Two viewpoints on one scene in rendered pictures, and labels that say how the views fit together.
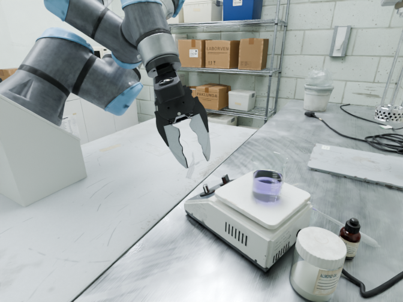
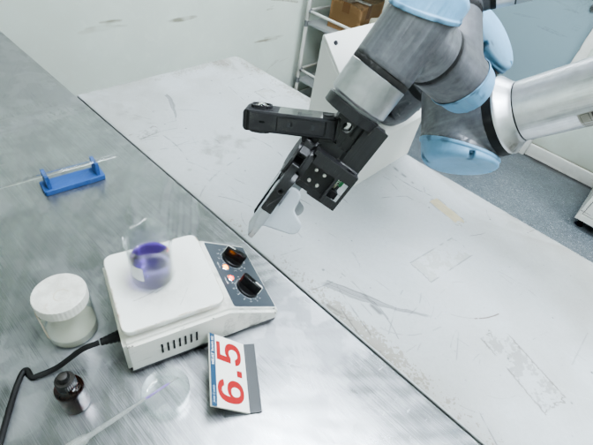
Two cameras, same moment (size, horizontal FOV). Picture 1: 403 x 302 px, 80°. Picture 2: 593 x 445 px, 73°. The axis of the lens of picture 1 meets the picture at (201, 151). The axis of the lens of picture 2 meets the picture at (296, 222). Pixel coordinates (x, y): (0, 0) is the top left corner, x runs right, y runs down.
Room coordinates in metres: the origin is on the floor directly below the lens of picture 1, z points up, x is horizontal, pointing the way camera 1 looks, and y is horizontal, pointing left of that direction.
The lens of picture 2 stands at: (0.52, -0.38, 1.40)
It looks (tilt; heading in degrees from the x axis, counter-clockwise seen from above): 44 degrees down; 96
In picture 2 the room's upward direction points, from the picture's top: 12 degrees clockwise
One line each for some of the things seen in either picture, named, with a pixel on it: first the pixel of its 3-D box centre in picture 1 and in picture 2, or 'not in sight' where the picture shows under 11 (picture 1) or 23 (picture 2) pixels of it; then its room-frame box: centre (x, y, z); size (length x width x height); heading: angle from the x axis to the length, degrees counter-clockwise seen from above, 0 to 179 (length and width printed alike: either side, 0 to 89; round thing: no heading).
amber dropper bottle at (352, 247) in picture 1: (349, 236); (70, 389); (0.30, -0.24, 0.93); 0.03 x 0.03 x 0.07
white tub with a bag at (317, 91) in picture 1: (318, 88); not in sight; (1.28, -0.61, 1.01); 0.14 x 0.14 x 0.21
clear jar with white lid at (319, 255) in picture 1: (315, 263); (66, 312); (0.24, -0.16, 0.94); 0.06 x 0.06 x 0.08
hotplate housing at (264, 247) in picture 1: (247, 208); (185, 294); (0.36, -0.08, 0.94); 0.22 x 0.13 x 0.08; 42
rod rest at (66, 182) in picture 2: not in sight; (71, 174); (0.07, 0.09, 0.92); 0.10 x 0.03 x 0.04; 54
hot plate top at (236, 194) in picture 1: (261, 195); (163, 280); (0.35, -0.10, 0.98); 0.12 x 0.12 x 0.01; 42
